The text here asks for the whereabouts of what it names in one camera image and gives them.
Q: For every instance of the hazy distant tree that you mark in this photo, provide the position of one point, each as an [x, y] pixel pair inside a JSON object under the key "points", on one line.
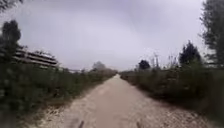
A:
{"points": [[99, 65]]}

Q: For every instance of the small dark round tree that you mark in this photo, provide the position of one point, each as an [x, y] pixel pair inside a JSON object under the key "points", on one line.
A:
{"points": [[144, 64]]}

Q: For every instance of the pale gravel path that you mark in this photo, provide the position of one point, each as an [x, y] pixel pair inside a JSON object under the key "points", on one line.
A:
{"points": [[115, 100]]}

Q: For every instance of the pale terraced building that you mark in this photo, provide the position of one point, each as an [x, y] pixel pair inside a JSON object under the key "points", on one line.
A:
{"points": [[40, 59]]}

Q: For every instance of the strip of green bushes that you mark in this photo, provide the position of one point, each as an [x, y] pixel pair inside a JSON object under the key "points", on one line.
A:
{"points": [[186, 86], [40, 86]]}

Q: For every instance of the dark conifer tree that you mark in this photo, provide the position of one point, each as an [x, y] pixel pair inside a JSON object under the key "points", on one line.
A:
{"points": [[190, 54]]}

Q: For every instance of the tall green tree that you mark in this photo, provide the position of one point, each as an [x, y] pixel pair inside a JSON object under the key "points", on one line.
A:
{"points": [[216, 30]]}

